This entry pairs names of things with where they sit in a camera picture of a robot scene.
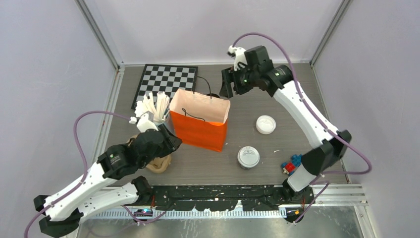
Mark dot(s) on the light blue cup holder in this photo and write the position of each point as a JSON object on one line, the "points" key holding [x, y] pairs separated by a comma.
{"points": [[167, 123]]}

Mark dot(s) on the black white chessboard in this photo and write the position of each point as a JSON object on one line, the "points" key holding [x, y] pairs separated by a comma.
{"points": [[165, 78]]}

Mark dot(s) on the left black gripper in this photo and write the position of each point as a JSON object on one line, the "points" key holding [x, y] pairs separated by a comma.
{"points": [[172, 143]]}

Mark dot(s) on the tan cardboard cup carrier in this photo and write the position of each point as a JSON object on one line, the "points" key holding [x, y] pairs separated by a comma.
{"points": [[159, 164]]}

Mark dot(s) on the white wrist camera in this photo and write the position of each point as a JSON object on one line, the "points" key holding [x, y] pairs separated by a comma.
{"points": [[238, 53], [144, 122]]}

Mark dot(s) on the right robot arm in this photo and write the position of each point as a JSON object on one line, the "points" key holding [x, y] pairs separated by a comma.
{"points": [[327, 141]]}

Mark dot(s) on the white sip lid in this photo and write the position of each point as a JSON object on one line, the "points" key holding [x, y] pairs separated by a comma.
{"points": [[248, 155]]}

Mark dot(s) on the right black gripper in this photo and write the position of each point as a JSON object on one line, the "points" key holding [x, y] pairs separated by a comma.
{"points": [[229, 75]]}

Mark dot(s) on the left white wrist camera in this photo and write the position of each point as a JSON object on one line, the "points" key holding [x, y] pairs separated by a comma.
{"points": [[144, 122]]}

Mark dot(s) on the red blue toy blocks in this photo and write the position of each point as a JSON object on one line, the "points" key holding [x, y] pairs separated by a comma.
{"points": [[289, 167]]}

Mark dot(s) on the orange paper bag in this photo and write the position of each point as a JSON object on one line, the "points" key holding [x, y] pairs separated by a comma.
{"points": [[200, 120]]}

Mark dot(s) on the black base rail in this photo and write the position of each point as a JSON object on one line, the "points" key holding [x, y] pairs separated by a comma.
{"points": [[223, 197]]}

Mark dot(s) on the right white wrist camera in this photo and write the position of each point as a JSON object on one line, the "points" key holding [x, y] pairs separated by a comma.
{"points": [[238, 53]]}

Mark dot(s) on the white cup lid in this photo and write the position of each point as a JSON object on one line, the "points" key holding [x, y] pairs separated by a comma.
{"points": [[265, 124]]}

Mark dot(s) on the black paper cup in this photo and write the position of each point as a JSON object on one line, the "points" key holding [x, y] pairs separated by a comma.
{"points": [[246, 167], [213, 95]]}

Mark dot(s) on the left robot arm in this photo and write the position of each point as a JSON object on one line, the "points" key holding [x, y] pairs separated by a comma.
{"points": [[65, 210]]}

